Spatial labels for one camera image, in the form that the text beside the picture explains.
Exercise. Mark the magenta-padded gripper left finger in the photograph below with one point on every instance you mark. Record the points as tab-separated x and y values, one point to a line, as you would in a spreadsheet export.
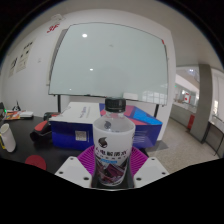
73	171

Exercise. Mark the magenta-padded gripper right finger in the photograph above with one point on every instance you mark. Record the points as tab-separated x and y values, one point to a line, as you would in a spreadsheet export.
150	171

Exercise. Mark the clear bottle with white label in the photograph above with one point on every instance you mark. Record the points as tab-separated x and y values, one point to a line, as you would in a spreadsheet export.
114	143

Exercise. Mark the flat round red coaster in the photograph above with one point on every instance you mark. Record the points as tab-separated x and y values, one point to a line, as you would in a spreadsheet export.
36	162

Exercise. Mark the blue and white cardboard box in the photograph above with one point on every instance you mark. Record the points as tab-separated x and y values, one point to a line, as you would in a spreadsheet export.
71	130

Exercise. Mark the white flat case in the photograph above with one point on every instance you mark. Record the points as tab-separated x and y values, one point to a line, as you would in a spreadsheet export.
26	114

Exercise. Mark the colourful flat book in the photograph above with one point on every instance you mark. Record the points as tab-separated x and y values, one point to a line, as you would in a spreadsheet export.
12	115

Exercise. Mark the small black desk object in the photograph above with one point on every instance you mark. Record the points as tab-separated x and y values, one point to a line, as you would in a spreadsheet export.
16	106

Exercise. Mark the whiteboard on black stand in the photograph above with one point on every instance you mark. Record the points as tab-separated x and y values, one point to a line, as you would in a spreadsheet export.
110	60

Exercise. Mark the small white wall poster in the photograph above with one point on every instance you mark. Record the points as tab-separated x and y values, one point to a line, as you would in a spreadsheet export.
13	66

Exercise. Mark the large white wall poster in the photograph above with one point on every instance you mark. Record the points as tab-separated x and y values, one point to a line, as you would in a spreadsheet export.
25	56

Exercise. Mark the red wall sign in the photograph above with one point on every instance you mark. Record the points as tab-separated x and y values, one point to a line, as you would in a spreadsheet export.
54	28

